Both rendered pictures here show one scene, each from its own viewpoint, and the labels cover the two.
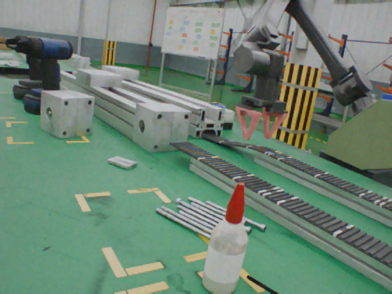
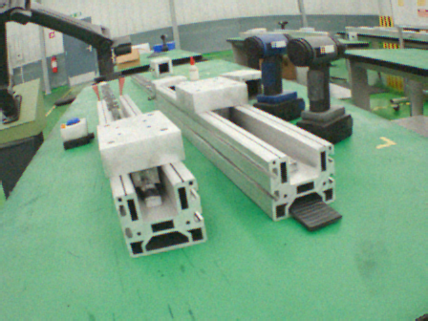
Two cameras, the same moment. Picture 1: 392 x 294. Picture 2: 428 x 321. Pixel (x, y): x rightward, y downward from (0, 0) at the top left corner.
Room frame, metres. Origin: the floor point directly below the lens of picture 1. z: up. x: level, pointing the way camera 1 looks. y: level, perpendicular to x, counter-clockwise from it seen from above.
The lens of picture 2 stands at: (1.91, 0.72, 1.04)
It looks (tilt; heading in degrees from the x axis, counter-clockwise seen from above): 19 degrees down; 204
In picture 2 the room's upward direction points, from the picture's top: 8 degrees counter-clockwise
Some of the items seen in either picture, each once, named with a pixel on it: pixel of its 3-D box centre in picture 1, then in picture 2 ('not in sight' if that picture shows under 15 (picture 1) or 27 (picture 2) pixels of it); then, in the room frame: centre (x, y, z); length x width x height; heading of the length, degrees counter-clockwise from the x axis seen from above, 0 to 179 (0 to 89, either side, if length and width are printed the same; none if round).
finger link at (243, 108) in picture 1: (253, 120); (116, 86); (0.76, -0.12, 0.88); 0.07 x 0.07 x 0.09; 40
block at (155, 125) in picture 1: (165, 126); (166, 94); (0.76, 0.08, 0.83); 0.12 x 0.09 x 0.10; 129
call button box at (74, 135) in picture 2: (215, 117); (77, 132); (1.08, -0.05, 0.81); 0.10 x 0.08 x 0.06; 129
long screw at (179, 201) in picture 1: (204, 214); not in sight; (0.43, -0.03, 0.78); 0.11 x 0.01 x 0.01; 55
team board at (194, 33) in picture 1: (188, 55); not in sight; (6.82, 0.44, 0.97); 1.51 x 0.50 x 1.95; 54
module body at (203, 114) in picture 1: (144, 96); (125, 141); (1.22, 0.22, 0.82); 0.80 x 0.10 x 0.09; 39
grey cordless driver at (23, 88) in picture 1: (26, 68); (329, 85); (1.08, 0.63, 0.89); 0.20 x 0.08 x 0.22; 152
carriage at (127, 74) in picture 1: (119, 75); (136, 149); (1.42, 0.38, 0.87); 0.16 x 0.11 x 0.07; 39
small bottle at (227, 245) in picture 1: (229, 237); (193, 69); (0.28, -0.05, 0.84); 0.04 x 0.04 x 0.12
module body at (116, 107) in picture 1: (96, 95); (213, 121); (1.10, 0.37, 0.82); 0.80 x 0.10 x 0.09; 39
